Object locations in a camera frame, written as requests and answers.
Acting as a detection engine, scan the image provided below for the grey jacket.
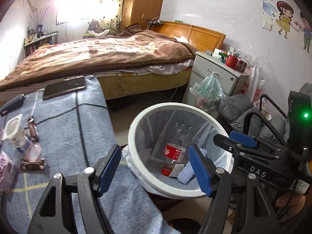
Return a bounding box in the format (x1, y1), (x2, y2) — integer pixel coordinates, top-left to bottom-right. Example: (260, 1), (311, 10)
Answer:
(215, 94), (289, 142)

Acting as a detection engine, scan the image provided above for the teddy bear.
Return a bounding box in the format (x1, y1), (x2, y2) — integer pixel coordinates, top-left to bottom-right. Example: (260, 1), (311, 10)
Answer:
(88, 20), (103, 33)

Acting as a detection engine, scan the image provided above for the wooden headboard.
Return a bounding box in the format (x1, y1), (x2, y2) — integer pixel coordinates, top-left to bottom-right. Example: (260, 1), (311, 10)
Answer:
(151, 21), (226, 52)

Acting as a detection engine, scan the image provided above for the cluttered side desk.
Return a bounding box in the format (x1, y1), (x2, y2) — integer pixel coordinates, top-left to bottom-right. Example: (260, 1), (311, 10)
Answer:
(23, 31), (58, 57)

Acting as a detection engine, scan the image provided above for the cartoon wall sticker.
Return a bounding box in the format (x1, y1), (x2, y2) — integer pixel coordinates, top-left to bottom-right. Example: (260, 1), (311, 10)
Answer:
(262, 0), (311, 54)

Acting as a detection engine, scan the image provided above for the red jar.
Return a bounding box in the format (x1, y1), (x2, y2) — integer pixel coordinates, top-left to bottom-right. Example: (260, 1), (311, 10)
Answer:
(225, 54), (238, 70)

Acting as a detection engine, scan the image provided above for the black smartphone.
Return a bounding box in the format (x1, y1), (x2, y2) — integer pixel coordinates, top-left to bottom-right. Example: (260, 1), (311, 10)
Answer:
(42, 76), (86, 100)

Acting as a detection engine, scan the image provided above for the purple grape milk carton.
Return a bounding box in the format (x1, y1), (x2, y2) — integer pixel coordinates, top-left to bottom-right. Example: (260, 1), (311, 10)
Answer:
(0, 151), (19, 193)

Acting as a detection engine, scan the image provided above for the clear cola bottle red label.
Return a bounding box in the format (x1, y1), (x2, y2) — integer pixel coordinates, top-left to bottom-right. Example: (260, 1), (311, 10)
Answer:
(161, 122), (192, 176)

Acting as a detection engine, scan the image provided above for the white foam fruit net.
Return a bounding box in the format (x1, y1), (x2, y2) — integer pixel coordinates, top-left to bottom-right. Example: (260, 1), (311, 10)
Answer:
(177, 161), (195, 185)

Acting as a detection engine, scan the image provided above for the dotted curtain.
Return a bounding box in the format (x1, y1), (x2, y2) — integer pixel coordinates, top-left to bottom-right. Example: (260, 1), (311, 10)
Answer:
(100, 0), (124, 33)

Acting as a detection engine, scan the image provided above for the white round trash bin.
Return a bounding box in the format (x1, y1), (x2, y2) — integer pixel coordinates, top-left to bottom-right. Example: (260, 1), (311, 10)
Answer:
(123, 103), (234, 199)

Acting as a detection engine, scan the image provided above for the dark glasses case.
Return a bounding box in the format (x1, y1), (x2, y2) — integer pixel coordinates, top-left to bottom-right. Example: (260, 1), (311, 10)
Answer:
(1, 94), (25, 117)

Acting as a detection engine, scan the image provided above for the bed with brown blanket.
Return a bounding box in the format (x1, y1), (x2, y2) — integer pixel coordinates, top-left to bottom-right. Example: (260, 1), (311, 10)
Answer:
(1, 24), (196, 103)

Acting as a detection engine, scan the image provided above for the white yogurt cup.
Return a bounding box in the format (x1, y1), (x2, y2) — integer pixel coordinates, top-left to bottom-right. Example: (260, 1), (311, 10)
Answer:
(3, 114), (30, 153)

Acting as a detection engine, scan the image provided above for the green patterned plastic bag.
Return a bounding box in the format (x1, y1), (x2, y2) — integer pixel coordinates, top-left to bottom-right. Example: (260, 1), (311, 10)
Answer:
(189, 73), (226, 111)

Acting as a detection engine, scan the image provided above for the wooden wardrobe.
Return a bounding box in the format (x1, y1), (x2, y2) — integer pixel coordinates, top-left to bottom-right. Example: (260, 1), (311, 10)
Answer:
(118, 0), (163, 31)

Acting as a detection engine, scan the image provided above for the black office chair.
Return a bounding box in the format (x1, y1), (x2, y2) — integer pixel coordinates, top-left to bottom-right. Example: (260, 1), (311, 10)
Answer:
(242, 93), (291, 147)

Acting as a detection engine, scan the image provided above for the white red plastic bag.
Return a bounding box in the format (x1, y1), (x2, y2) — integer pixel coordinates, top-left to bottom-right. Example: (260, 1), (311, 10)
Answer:
(241, 65), (265, 103)

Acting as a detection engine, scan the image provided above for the white nightstand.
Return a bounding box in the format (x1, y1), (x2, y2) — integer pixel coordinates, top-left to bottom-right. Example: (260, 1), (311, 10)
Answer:
(183, 51), (249, 106)

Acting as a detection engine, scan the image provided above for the person hand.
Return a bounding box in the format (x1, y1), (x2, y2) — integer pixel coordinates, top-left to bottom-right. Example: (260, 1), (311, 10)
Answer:
(276, 192), (306, 223)

